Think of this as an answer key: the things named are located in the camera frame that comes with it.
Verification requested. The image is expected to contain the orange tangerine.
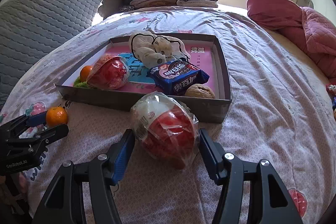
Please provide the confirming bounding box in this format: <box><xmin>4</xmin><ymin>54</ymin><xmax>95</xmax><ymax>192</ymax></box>
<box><xmin>46</xmin><ymin>106</ymin><xmax>68</xmax><ymax>127</ymax></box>
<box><xmin>80</xmin><ymin>65</ymin><xmax>93</xmax><ymax>83</ymax></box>

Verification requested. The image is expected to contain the green fuzzy ring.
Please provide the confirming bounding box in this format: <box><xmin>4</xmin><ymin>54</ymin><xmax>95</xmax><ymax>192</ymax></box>
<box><xmin>73</xmin><ymin>77</ymin><xmax>93</xmax><ymax>89</ymax></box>

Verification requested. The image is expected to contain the brown walnut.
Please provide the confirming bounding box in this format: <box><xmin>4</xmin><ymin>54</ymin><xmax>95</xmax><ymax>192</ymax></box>
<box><xmin>185</xmin><ymin>84</ymin><xmax>215</xmax><ymax>99</ymax></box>

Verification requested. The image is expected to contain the blue cookie packet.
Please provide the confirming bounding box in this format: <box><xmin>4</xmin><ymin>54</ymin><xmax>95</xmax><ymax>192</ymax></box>
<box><xmin>147</xmin><ymin>60</ymin><xmax>210</xmax><ymax>96</ymax></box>

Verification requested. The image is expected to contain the cream cloth pouch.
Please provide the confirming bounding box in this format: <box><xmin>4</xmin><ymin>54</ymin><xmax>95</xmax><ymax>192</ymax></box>
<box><xmin>128</xmin><ymin>31</ymin><xmax>191</xmax><ymax>69</ymax></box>

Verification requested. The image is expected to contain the left hand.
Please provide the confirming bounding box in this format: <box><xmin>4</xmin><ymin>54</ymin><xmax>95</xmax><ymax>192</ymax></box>
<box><xmin>18</xmin><ymin>172</ymin><xmax>28</xmax><ymax>194</ymax></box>

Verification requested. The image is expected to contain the strawberry print bedspread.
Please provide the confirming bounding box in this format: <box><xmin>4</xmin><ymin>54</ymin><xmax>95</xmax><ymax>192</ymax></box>
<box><xmin>1</xmin><ymin>7</ymin><xmax>335</xmax><ymax>223</ymax></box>

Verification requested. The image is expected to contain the grey quilted headboard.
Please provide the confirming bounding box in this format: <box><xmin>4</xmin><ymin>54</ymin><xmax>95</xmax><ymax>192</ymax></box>
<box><xmin>1</xmin><ymin>0</ymin><xmax>121</xmax><ymax>105</ymax></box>

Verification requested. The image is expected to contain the small doll toy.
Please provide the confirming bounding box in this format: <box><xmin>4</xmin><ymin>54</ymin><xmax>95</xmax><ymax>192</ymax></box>
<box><xmin>326</xmin><ymin>84</ymin><xmax>336</xmax><ymax>119</ymax></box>

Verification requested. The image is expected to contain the pink quilted blanket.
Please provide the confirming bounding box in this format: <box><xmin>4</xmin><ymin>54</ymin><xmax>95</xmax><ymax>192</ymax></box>
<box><xmin>247</xmin><ymin>0</ymin><xmax>335</xmax><ymax>83</ymax></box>

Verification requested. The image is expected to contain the white chair back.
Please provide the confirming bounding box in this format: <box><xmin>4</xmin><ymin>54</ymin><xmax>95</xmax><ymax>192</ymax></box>
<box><xmin>296</xmin><ymin>0</ymin><xmax>314</xmax><ymax>9</ymax></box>

